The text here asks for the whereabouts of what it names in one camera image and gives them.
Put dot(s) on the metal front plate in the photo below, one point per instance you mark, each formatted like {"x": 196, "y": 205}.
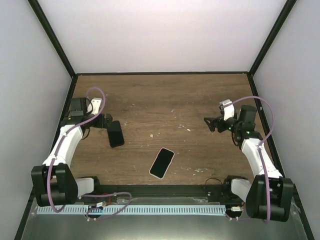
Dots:
{"x": 157, "y": 227}

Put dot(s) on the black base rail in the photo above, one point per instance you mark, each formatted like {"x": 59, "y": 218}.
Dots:
{"x": 212, "y": 192}

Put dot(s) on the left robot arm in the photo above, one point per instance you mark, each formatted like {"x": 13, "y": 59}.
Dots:
{"x": 53, "y": 182}

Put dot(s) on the light blue slotted rail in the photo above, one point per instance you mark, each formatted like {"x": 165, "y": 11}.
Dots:
{"x": 206, "y": 210}

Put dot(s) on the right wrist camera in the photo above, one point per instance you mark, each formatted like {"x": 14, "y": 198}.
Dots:
{"x": 227, "y": 109}

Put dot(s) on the black enclosure frame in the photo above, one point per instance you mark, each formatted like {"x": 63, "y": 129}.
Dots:
{"x": 43, "y": 20}

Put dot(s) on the black phone case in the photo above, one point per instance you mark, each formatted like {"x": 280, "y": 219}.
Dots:
{"x": 115, "y": 134}

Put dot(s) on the phone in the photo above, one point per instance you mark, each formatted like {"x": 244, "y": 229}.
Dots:
{"x": 161, "y": 163}

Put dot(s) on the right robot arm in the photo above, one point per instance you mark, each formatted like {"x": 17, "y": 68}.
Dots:
{"x": 269, "y": 196}

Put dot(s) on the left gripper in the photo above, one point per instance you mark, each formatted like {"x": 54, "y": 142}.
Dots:
{"x": 108, "y": 122}

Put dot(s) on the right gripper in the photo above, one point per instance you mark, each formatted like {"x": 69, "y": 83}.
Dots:
{"x": 212, "y": 125}

